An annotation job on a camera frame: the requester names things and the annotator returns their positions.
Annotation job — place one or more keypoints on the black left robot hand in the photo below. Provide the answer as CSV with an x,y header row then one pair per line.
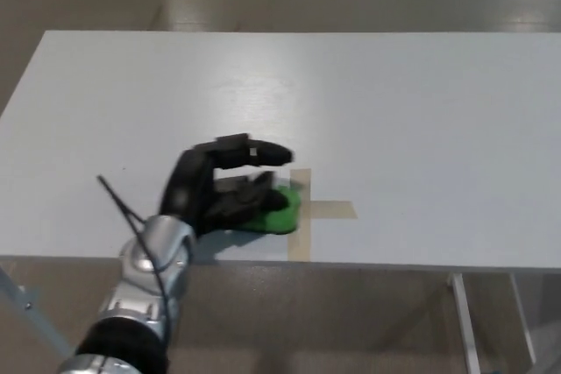
x,y
184,181

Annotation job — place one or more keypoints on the green whiteboard eraser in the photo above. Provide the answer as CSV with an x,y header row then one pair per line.
x,y
280,218

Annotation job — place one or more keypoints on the white table leg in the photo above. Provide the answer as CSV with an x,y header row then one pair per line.
x,y
465,326
523,321

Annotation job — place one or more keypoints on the grey metal frame bracket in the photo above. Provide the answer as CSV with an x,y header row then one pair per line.
x,y
30,308

